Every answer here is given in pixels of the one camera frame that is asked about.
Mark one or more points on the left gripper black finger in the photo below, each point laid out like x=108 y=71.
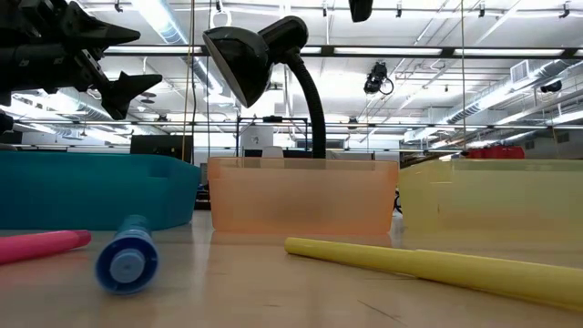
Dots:
x=95 y=34
x=127 y=89

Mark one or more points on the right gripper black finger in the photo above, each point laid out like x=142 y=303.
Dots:
x=361 y=9

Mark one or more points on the thick blue marker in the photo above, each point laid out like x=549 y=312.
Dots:
x=127 y=266

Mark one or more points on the pink highlighter with clip cap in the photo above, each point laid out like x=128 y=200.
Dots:
x=36 y=245

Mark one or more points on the translucent yellow plastic bin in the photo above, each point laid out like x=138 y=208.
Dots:
x=492 y=200

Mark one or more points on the black monitor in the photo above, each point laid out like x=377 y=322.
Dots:
x=159 y=148

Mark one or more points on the teal plastic bin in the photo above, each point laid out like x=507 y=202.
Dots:
x=91 y=191

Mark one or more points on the black gooseneck desk lamp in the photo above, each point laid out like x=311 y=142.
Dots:
x=241 y=64

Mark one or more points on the white box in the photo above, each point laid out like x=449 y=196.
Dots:
x=256 y=136

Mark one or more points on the red storage bin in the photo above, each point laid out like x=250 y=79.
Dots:
x=496 y=152

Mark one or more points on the translucent orange plastic bin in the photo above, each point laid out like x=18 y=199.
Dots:
x=300 y=200

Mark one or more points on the yellow highlighter with clip cap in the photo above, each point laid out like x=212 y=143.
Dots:
x=455 y=269

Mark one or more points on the black metal rig frame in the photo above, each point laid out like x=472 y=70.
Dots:
x=325 y=50

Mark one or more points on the black background stand frame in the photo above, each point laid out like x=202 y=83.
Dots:
x=273 y=119

